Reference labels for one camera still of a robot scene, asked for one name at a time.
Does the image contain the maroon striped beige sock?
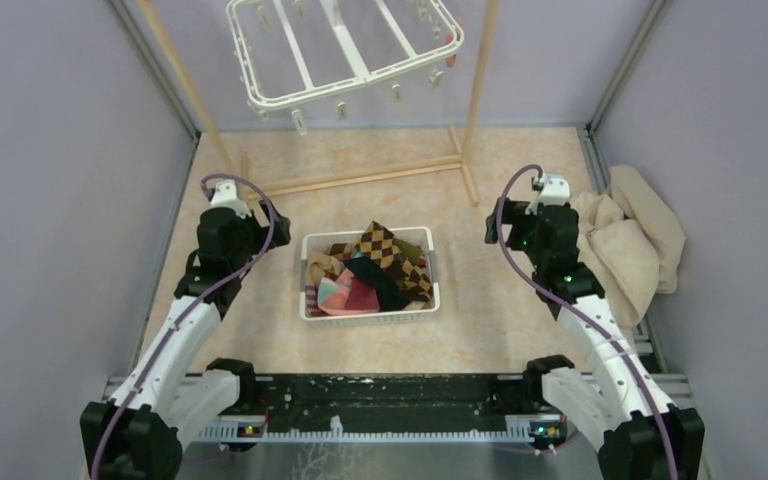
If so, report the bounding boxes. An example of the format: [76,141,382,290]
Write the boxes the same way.
[303,253,344,317]

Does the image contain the pink patterned sock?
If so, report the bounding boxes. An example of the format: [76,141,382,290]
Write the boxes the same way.
[317,276,356,316]

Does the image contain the brown argyle sock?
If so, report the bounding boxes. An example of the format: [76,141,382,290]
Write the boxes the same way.
[356,221,433,302]
[325,243,357,261]

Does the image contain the white plastic basket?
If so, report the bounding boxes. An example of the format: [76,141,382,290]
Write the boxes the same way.
[298,226,442,327]

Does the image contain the black sock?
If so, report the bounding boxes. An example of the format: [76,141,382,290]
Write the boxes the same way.
[344,255,411,312]

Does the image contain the white plastic sock hanger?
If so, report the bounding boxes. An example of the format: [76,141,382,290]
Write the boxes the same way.
[236,1,451,128]

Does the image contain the olive green striped sock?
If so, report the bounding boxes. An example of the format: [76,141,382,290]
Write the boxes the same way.
[393,238,427,267]

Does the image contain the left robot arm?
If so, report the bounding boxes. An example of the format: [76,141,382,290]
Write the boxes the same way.
[80,199,290,479]

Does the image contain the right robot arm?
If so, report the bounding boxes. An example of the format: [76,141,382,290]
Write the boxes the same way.
[485,197,705,479]

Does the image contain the wooden hanger rack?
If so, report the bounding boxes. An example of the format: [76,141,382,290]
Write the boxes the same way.
[137,1,499,204]

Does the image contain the brown argyle sock in basket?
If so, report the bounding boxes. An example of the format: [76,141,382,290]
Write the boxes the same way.
[325,243,357,261]

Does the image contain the beige crumpled cloth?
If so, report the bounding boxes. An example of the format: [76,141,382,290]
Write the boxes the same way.
[571,165,686,329]

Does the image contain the pink plastic clip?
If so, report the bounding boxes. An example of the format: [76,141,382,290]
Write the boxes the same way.
[444,32,463,68]

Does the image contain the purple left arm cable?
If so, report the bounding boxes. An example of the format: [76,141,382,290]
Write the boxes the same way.
[89,173,278,480]

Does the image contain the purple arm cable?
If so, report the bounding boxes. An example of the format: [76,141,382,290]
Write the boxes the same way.
[89,173,278,480]
[495,163,680,480]

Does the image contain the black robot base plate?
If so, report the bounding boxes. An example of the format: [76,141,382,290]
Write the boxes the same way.
[196,372,591,454]

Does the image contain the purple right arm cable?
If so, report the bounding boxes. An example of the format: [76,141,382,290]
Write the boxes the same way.
[495,163,680,480]

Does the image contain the aluminium frame rail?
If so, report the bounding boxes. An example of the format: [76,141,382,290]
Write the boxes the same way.
[79,365,705,479]

